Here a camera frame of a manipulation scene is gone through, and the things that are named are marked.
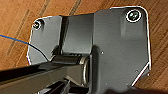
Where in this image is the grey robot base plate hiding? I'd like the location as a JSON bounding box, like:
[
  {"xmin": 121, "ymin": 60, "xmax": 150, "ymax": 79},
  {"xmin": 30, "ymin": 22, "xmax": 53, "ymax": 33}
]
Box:
[{"xmin": 26, "ymin": 5, "xmax": 153, "ymax": 94}]

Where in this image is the thin blue cable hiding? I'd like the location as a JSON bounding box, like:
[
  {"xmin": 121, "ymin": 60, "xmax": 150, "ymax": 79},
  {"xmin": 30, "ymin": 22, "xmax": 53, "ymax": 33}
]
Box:
[{"xmin": 0, "ymin": 32, "xmax": 52, "ymax": 62}]

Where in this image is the black robot torso link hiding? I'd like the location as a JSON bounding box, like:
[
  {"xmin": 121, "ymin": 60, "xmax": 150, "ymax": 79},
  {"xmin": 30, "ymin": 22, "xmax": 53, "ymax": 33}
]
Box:
[{"xmin": 0, "ymin": 53, "xmax": 93, "ymax": 94}]

